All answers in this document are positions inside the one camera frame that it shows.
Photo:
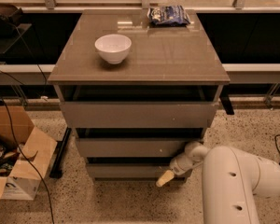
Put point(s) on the blue snack bag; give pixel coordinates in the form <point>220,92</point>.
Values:
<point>168,16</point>

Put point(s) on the grey top drawer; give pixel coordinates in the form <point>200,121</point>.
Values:
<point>138,115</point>

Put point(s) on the grey drawer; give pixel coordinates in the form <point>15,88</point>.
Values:
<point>125,171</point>
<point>130,147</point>
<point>138,115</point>

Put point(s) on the grey middle drawer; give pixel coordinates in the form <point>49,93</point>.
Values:
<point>130,147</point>

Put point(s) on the white ceramic bowl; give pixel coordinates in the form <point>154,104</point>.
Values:
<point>113,48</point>

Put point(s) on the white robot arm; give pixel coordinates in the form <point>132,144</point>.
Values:
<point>231,179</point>

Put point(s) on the dark shelf at left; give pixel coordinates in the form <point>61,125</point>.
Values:
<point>11,28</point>

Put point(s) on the open cardboard box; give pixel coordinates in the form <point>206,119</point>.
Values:
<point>16,128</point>

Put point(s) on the grey bottom drawer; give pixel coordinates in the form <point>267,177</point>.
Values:
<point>125,171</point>

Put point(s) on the snack packets in box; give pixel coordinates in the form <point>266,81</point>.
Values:
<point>7,159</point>

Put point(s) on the grey drawer cabinet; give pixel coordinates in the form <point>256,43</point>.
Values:
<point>164,64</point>

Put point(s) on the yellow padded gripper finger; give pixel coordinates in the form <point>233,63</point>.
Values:
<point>165,178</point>

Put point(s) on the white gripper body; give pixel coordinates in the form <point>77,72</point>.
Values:
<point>178,165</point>

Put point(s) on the black table leg bar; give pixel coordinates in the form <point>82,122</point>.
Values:
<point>56,170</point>

